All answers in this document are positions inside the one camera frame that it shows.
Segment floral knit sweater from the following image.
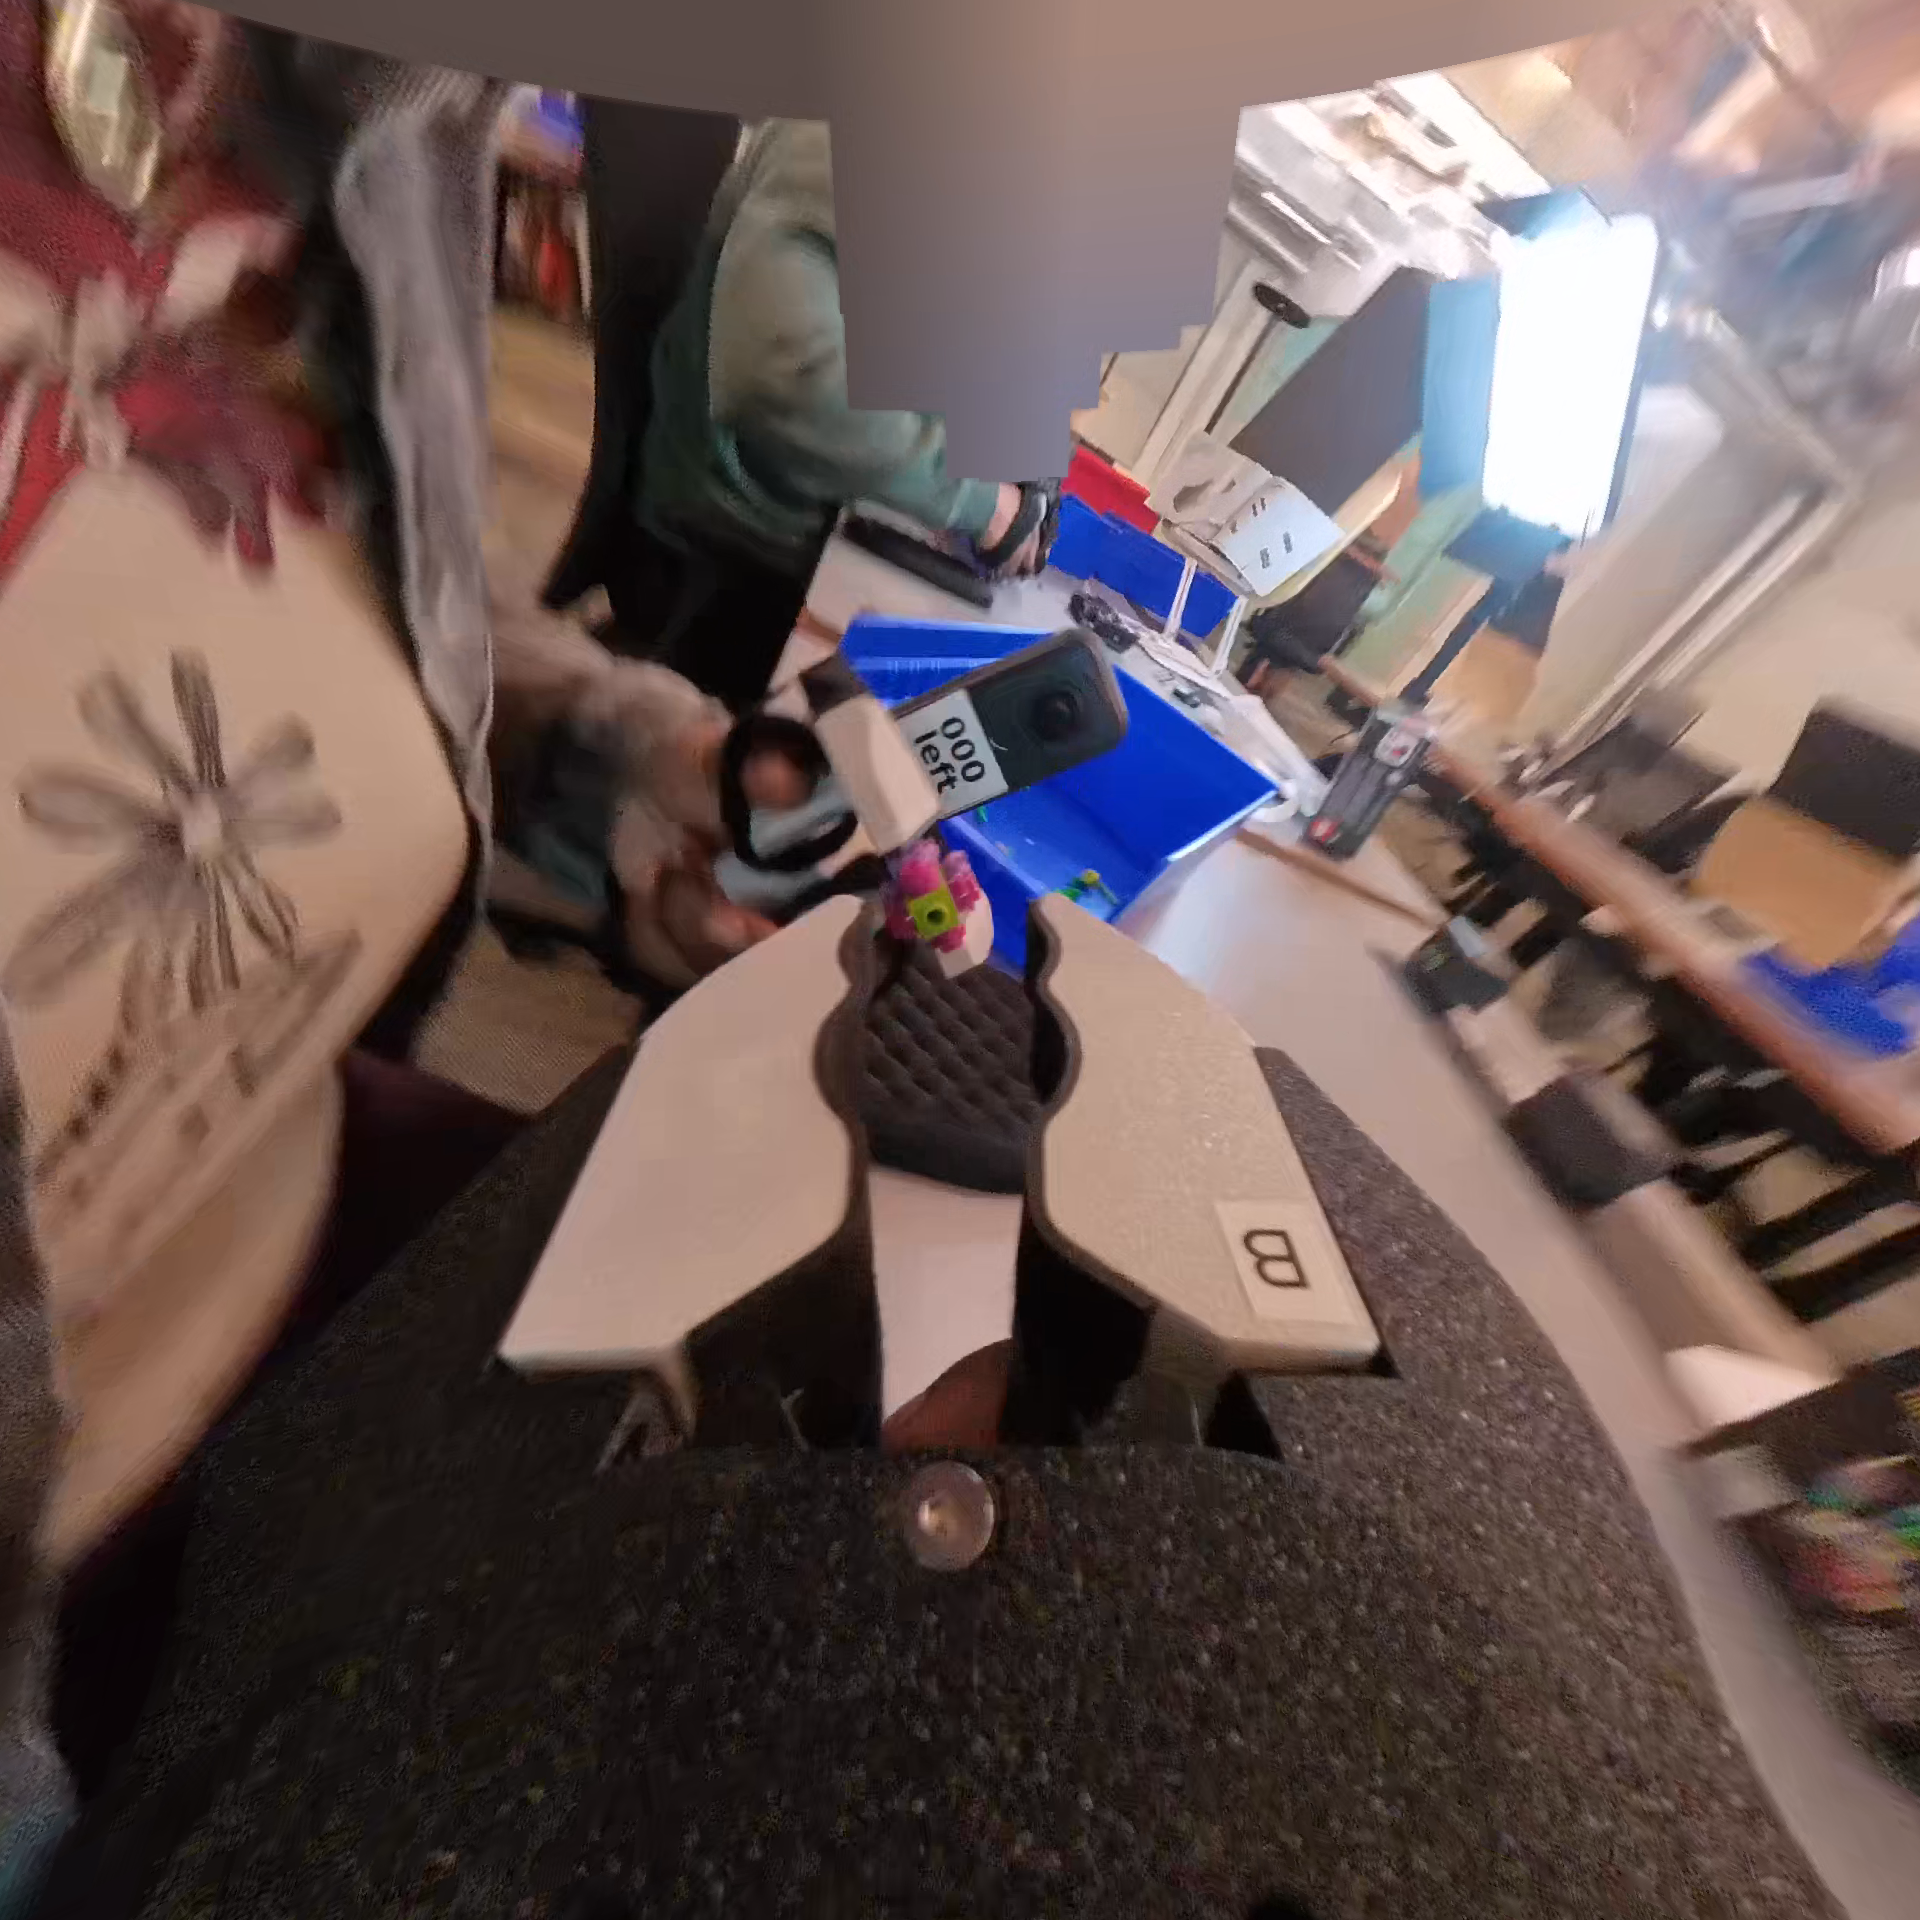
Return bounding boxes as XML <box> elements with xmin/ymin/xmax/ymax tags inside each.
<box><xmin>0</xmin><ymin>0</ymin><xmax>506</xmax><ymax>1567</ymax></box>

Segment pink toy brick assembly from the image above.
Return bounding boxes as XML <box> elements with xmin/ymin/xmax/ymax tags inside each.
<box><xmin>883</xmin><ymin>836</ymin><xmax>987</xmax><ymax>950</ymax></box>

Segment person's left hand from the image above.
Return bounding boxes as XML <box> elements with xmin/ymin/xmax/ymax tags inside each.
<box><xmin>622</xmin><ymin>735</ymin><xmax>825</xmax><ymax>980</ymax></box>

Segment tan cardboard box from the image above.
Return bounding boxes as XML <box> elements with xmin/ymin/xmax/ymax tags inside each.
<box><xmin>1695</xmin><ymin>810</ymin><xmax>1902</xmax><ymax>965</ymax></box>

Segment black board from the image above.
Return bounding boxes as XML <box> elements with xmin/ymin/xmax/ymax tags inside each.
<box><xmin>1230</xmin><ymin>262</ymin><xmax>1445</xmax><ymax>484</ymax></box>

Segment person's left forearm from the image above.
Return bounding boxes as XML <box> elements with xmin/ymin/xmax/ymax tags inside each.
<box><xmin>487</xmin><ymin>607</ymin><xmax>737</xmax><ymax>863</ymax></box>

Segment blue plastic bin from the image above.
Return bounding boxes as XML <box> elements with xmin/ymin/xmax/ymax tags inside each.
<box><xmin>839</xmin><ymin>607</ymin><xmax>1287</xmax><ymax>975</ymax></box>
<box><xmin>1046</xmin><ymin>491</ymin><xmax>1250</xmax><ymax>635</ymax></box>
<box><xmin>1743</xmin><ymin>938</ymin><xmax>1920</xmax><ymax>1057</ymax></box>

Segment small black desk object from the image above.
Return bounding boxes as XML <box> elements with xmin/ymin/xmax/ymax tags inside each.
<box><xmin>1402</xmin><ymin>914</ymin><xmax>1521</xmax><ymax>1017</ymax></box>

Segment red plastic bin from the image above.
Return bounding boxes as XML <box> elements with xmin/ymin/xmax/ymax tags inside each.
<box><xmin>1068</xmin><ymin>451</ymin><xmax>1166</xmax><ymax>531</ymax></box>

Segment black long tool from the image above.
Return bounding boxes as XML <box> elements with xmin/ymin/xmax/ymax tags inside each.
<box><xmin>836</xmin><ymin>508</ymin><xmax>998</xmax><ymax>607</ymax></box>

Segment brown-edged long table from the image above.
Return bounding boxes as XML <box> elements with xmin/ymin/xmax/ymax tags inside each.
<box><xmin>1324</xmin><ymin>655</ymin><xmax>1920</xmax><ymax>1162</ymax></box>

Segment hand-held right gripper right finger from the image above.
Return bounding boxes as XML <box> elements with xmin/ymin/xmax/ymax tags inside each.
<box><xmin>1015</xmin><ymin>897</ymin><xmax>1383</xmax><ymax>1442</ymax></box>

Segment bright lit panel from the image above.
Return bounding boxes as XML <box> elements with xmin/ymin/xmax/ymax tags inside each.
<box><xmin>1476</xmin><ymin>210</ymin><xmax>1662</xmax><ymax>537</ymax></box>

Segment white frame stand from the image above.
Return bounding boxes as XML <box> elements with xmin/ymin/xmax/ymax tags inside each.
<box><xmin>1102</xmin><ymin>285</ymin><xmax>1353</xmax><ymax>695</ymax></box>

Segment blurred colourful toy pieces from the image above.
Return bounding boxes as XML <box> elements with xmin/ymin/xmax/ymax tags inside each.
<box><xmin>1725</xmin><ymin>1441</ymin><xmax>1920</xmax><ymax>1772</ymax></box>

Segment black carton with red label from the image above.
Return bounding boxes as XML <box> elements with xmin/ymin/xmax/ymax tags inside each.
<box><xmin>1303</xmin><ymin>697</ymin><xmax>1445</xmax><ymax>861</ymax></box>

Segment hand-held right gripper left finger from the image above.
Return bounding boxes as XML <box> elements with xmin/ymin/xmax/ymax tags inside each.
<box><xmin>498</xmin><ymin>897</ymin><xmax>889</xmax><ymax>1442</ymax></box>

